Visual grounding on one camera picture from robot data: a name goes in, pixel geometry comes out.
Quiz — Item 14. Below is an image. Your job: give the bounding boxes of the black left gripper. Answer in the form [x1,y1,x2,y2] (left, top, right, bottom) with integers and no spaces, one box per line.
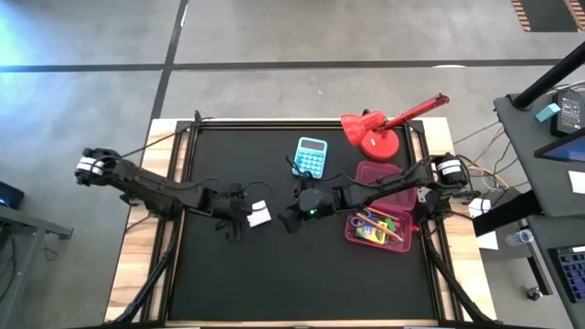
[212,181,269,224]

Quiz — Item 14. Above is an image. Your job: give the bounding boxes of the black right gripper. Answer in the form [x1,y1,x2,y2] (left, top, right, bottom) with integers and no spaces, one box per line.
[279,186,339,234]

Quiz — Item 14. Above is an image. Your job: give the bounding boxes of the small white notepad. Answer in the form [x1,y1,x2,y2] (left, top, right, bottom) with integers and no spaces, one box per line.
[246,199,272,228]

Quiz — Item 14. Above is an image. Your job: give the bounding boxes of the blue scissors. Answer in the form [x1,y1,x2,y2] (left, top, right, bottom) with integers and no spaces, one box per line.
[349,209,380,229]

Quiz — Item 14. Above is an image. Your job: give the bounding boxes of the yellow crayon box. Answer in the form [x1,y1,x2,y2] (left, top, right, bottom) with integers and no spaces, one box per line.
[354,222,389,247]

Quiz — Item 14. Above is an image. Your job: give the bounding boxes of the orange pencil with pink eraser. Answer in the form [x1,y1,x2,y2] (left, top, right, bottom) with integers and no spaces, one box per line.
[365,207,401,222]

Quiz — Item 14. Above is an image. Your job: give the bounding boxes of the long yellow pencil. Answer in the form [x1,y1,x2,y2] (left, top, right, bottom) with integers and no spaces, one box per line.
[355,212,404,242]

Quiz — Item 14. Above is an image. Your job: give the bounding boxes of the teal calculator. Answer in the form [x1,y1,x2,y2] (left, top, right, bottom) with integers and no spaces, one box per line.
[292,136,329,180]

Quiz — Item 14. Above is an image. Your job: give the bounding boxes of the pink plastic pencil box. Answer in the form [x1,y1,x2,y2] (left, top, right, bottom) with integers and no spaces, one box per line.
[344,160,420,254]

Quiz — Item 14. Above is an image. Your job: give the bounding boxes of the red desk lamp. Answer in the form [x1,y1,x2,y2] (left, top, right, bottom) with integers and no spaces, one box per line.
[340,93,451,163]

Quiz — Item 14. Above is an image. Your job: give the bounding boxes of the white power box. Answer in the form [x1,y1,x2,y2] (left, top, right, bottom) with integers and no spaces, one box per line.
[468,197,493,218]

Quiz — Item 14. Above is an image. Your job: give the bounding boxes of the white paper sheet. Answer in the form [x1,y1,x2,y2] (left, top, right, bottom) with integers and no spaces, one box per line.
[477,230,500,251]
[569,169,585,196]

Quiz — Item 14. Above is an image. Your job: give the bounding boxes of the clear water bottle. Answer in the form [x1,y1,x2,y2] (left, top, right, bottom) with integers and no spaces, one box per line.
[505,228,535,248]

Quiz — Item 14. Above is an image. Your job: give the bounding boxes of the grey side table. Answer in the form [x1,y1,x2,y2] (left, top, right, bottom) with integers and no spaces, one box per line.
[0,205,74,321]

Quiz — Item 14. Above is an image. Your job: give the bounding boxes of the grey desk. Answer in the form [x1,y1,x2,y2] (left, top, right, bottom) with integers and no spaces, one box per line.
[525,214,585,329]
[493,86,585,218]

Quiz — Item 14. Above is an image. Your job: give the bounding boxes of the black device with blue light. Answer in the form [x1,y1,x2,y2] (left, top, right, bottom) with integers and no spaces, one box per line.
[0,181,26,210]

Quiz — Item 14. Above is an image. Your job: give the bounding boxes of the small teal box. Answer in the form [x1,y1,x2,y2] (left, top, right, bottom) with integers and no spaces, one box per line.
[535,102,561,123]

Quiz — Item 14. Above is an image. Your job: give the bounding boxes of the laptop screen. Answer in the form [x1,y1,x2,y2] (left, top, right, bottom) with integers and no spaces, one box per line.
[533,132,585,164]

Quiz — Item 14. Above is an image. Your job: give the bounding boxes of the black keyboard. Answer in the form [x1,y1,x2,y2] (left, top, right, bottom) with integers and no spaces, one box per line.
[550,245,585,303]

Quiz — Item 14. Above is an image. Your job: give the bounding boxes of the black pole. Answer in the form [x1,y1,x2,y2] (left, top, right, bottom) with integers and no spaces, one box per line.
[514,40,585,111]

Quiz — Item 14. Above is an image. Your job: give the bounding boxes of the black electronic device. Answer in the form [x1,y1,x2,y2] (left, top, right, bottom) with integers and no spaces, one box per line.
[550,89,584,137]

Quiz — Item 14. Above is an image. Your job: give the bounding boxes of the black left camera cable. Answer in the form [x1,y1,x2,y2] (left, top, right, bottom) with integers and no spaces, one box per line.
[200,176,271,196]

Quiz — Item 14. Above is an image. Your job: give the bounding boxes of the black camera cable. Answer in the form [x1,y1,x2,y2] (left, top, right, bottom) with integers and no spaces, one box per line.
[200,176,271,196]
[285,154,412,188]

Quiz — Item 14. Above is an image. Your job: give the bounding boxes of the black right camera cable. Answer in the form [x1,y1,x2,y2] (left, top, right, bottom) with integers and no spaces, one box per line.
[285,154,412,188]

